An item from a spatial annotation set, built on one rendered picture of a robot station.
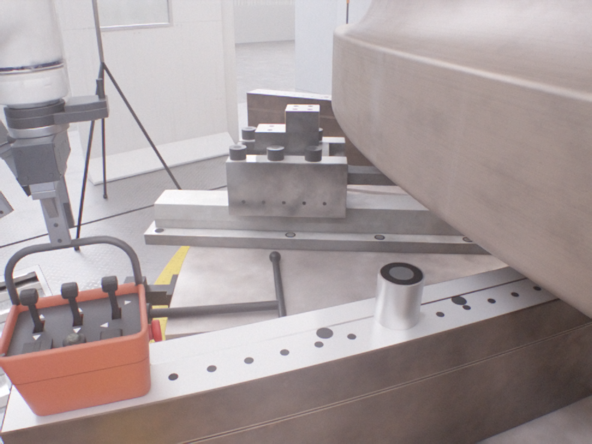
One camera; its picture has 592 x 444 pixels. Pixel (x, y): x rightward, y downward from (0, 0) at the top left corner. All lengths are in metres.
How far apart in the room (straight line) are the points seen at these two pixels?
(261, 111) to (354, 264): 1.48
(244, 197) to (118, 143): 2.19
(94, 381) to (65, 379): 0.04
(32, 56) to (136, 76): 3.15
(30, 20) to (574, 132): 0.64
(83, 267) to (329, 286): 1.39
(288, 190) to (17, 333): 1.17
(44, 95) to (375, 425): 0.76
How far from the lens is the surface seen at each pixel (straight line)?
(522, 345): 1.03
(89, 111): 0.62
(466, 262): 1.85
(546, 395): 1.24
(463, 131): 0.77
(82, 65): 3.63
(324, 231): 1.84
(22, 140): 0.63
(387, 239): 1.82
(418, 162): 0.89
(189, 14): 3.90
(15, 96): 0.62
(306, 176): 1.67
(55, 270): 2.56
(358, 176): 1.81
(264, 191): 1.70
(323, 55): 5.75
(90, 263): 2.55
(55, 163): 0.61
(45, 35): 0.62
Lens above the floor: 1.20
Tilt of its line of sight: 26 degrees down
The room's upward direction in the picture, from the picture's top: straight up
